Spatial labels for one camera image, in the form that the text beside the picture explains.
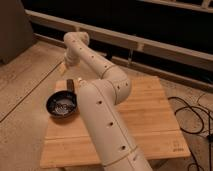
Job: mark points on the dark gripper at arm tip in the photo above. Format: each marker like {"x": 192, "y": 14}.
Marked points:
{"x": 62, "y": 68}

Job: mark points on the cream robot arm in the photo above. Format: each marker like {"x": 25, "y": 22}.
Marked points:
{"x": 97, "y": 102}

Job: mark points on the black frying pan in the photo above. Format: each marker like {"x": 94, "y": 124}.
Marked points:
{"x": 63, "y": 102}

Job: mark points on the beige cabinet at left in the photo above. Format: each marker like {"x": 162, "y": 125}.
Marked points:
{"x": 16, "y": 33}

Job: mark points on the wooden board table top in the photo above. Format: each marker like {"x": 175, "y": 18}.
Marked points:
{"x": 149, "y": 118}

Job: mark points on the wooden rail frame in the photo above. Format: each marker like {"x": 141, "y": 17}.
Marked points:
{"x": 166, "y": 51}

